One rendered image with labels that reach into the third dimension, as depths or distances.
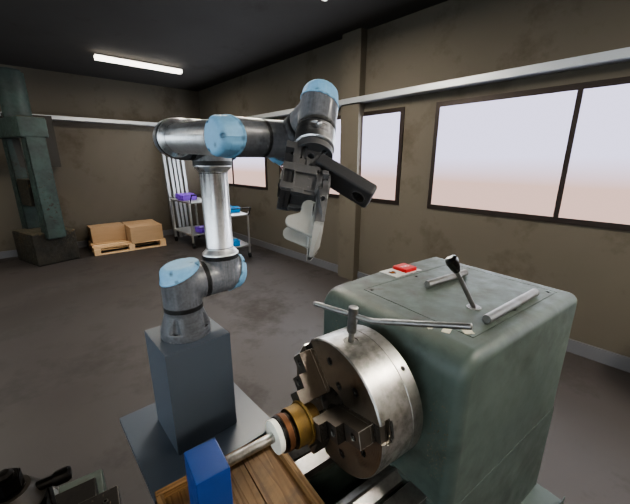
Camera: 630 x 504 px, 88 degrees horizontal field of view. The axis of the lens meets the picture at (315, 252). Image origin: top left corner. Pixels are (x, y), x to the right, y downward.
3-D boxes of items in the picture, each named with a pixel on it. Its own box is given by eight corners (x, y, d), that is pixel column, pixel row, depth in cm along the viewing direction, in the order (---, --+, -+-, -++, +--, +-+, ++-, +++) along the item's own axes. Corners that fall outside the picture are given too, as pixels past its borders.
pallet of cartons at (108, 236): (154, 238, 715) (152, 218, 703) (167, 245, 656) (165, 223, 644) (87, 247, 636) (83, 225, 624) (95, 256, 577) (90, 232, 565)
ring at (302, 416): (302, 386, 76) (267, 403, 71) (327, 411, 69) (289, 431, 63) (303, 420, 78) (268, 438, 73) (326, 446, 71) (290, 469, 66)
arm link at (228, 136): (134, 115, 89) (220, 99, 55) (175, 118, 97) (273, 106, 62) (140, 159, 93) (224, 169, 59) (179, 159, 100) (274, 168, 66)
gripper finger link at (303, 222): (280, 252, 50) (287, 203, 55) (318, 258, 51) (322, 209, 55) (282, 243, 48) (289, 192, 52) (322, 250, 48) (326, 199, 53)
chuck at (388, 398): (321, 404, 98) (324, 308, 89) (405, 489, 74) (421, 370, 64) (296, 417, 93) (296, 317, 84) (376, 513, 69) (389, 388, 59)
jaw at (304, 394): (332, 389, 81) (313, 343, 85) (342, 385, 77) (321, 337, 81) (294, 408, 75) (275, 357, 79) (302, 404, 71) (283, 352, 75)
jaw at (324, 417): (350, 395, 75) (389, 416, 65) (352, 416, 76) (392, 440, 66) (310, 416, 69) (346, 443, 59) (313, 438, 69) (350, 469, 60)
